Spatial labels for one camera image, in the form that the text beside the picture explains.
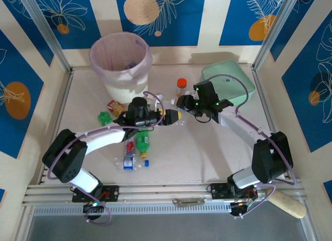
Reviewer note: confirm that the black right connector board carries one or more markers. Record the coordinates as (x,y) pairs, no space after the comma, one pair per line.
(236,211)

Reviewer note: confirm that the small bottle white green label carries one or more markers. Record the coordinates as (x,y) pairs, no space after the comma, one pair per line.
(171,100)

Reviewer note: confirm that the beige foam roller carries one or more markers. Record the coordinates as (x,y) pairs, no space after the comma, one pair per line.
(288,204)

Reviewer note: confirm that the white ribbed waste bin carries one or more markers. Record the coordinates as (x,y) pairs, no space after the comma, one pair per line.
(124,92)

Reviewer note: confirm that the metal latch plate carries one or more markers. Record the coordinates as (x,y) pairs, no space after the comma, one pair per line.
(189,201)

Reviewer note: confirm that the aluminium front rail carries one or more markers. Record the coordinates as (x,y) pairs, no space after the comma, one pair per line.
(155,191)

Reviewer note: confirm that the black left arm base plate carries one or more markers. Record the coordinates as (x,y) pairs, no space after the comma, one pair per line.
(111,193)

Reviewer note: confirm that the black left connector board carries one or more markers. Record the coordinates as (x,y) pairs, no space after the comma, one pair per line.
(88,208)

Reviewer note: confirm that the aluminium side rail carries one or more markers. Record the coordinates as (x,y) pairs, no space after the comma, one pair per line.
(61,101)
(263,96)

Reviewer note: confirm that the crushed clear bottle blue label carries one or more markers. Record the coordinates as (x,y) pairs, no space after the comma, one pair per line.
(129,162)

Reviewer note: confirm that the white bin with pink liner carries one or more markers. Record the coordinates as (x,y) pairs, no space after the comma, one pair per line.
(116,80)

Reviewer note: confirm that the clear bottle red contents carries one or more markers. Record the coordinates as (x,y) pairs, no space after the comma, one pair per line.
(129,147)

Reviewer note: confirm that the orange-capped pill bottle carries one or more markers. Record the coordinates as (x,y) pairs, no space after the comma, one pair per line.
(182,86)

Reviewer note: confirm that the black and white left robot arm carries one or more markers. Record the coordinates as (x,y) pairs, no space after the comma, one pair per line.
(67,158)

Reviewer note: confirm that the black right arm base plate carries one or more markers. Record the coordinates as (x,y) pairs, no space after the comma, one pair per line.
(216,190)

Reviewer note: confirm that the green plastic bottle yellow cap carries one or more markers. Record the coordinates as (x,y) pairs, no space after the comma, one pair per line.
(105,118)
(142,143)

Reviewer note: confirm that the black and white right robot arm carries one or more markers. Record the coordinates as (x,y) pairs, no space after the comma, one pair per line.
(269,158)

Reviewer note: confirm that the black connector board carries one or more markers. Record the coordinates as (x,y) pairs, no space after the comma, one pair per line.
(88,208)
(236,211)

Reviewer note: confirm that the aluminium frame post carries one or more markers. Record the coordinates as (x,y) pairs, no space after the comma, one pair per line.
(275,31)
(49,35)

